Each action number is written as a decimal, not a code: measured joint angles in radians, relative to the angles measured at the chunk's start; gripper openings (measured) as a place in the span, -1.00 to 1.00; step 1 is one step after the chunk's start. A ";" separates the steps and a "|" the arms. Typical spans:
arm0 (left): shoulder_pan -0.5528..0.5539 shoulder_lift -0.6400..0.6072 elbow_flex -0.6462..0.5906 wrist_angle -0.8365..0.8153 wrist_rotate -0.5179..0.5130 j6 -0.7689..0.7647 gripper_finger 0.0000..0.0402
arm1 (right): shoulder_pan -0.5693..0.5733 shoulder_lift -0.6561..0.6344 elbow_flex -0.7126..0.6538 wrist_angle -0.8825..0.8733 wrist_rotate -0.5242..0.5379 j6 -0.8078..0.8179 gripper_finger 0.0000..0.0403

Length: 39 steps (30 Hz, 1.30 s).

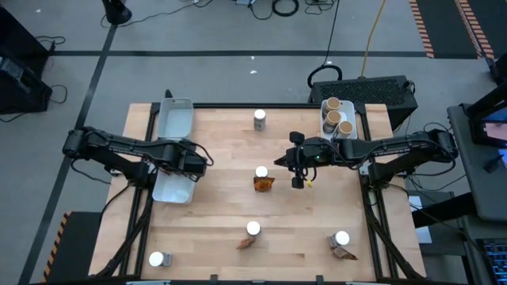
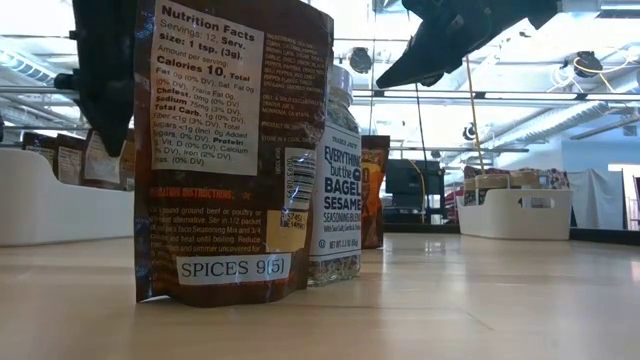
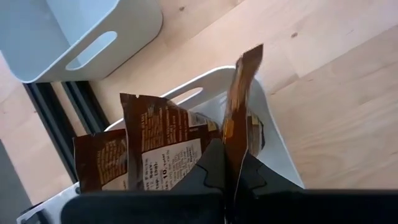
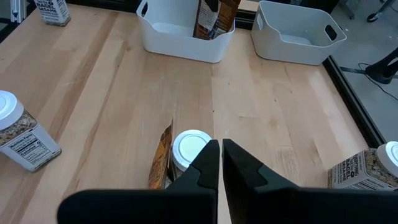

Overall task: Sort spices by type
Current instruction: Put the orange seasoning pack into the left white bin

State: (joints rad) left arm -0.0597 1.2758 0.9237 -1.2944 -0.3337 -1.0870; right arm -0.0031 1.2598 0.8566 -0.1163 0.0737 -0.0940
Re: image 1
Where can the black monitor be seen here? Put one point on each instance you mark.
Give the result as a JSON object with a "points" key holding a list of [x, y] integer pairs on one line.
{"points": [[495, 130]]}

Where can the orange spice packet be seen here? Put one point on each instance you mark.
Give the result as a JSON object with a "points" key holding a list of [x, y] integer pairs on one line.
{"points": [[264, 184]]}

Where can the brown-lidded cardboard spice tube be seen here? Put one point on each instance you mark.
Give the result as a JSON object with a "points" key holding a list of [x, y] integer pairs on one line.
{"points": [[345, 127], [332, 117], [332, 103]]}

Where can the white-lidded spice jar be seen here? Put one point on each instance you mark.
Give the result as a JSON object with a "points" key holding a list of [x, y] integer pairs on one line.
{"points": [[155, 259], [341, 238], [261, 171], [254, 228], [259, 115]]}

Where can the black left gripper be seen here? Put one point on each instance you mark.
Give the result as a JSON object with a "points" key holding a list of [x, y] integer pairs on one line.
{"points": [[188, 160]]}

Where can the white plastic bin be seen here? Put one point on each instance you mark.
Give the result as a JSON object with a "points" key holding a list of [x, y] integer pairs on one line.
{"points": [[350, 109], [174, 194]]}

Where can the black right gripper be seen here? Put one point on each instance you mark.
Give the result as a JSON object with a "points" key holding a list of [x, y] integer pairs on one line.
{"points": [[321, 152]]}

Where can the black speaker box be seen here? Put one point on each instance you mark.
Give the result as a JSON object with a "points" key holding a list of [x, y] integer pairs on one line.
{"points": [[20, 91]]}

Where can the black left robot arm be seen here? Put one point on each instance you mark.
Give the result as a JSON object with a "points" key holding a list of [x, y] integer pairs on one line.
{"points": [[126, 146]]}

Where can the black computer case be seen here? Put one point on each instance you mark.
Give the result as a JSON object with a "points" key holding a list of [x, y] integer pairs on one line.
{"points": [[396, 99]]}

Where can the small black desk object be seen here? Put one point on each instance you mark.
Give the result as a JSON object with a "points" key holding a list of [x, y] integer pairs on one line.
{"points": [[493, 164]]}

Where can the white paper sheet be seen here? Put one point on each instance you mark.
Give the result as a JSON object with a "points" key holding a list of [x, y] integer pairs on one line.
{"points": [[424, 235]]}

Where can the black cabinet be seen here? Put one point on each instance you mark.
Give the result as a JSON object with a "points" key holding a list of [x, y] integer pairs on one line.
{"points": [[16, 35]]}

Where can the brown spice packet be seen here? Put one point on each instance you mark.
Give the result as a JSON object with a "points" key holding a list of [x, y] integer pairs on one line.
{"points": [[344, 254], [245, 243]]}

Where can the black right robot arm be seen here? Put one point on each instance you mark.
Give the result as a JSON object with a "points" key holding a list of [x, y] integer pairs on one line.
{"points": [[396, 146]]}

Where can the backlit keyboard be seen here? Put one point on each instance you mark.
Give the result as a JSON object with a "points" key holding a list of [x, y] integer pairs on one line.
{"points": [[495, 257]]}

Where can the light grey plastic bin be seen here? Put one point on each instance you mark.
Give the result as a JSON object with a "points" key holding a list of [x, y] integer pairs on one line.
{"points": [[176, 118]]}

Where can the black mat striped edge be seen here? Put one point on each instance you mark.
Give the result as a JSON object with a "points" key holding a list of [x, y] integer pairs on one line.
{"points": [[491, 20], [443, 27], [79, 245]]}

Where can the black beam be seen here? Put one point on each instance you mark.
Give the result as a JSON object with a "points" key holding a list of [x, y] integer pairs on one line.
{"points": [[443, 210]]}

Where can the grey box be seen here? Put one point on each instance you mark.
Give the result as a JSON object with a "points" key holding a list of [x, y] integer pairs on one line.
{"points": [[245, 2]]}

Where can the grey desk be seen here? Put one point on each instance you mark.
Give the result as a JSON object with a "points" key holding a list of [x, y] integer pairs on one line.
{"points": [[483, 190]]}

